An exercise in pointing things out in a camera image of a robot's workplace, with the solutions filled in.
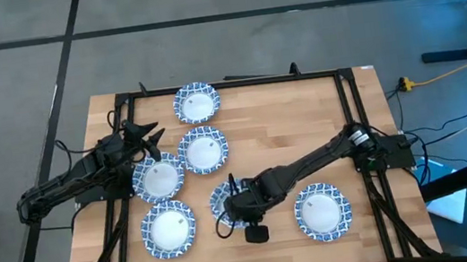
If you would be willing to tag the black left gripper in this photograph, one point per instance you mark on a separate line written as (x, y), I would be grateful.
(138, 144)

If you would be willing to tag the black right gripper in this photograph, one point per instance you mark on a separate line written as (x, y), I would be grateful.
(254, 200)

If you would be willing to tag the blue leaf paper bowl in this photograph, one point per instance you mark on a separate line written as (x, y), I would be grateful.
(203, 150)
(218, 201)
(159, 181)
(197, 104)
(169, 230)
(322, 213)

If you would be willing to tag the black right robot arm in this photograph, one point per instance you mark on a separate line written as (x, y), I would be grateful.
(309, 159)

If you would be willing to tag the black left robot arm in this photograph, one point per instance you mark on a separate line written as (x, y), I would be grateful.
(64, 180)

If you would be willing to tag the white paper sheet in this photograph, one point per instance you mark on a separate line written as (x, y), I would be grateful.
(449, 206)

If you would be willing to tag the black floor beam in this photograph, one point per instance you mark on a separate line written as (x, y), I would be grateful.
(457, 180)

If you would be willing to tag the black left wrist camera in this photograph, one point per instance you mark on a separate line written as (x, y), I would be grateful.
(113, 148)

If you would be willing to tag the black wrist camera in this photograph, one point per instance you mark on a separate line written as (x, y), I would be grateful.
(113, 148)
(257, 234)

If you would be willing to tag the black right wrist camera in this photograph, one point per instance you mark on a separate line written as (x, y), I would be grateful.
(257, 234)

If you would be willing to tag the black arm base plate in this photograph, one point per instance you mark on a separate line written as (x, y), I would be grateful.
(101, 193)
(392, 151)

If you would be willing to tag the black table frame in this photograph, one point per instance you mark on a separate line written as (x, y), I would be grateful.
(254, 81)

